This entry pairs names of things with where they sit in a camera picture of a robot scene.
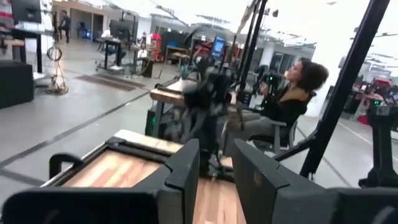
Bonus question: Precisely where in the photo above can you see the black neighbouring frame posts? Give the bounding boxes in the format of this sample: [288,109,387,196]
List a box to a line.
[236,0,269,103]

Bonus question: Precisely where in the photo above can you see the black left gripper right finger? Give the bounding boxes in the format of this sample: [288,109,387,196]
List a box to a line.
[232,138,398,224]

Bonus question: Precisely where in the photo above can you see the black neighbouring robot stand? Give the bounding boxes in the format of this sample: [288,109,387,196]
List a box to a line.
[358,104,398,189]

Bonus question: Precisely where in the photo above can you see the desk with monitor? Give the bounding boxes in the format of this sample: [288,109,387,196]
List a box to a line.
[95,19,142,75]

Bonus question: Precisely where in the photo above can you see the person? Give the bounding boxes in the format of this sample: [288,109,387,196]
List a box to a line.
[57,9,72,44]
[223,57,330,150]

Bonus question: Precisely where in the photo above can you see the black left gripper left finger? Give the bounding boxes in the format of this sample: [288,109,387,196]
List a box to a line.
[0,138,200,224]

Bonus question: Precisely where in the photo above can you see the black cabinet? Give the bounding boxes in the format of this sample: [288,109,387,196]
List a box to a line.
[0,60,35,110]

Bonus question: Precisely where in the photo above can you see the wooden neighbouring table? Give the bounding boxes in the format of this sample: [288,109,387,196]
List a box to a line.
[144,77,200,139]

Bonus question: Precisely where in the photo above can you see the coiled cable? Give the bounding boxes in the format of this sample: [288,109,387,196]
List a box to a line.
[45,45,70,96]

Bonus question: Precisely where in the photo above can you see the black computer monitor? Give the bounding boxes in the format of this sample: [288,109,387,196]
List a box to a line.
[11,0,43,25]

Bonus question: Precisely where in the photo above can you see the blue lit screen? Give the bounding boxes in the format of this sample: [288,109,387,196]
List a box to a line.
[210,35,227,60]

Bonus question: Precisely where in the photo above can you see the grey chair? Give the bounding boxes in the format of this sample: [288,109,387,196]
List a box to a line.
[248,90,312,155]

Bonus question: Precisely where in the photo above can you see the black frame handle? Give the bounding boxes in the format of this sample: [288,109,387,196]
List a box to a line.
[49,152,84,180]

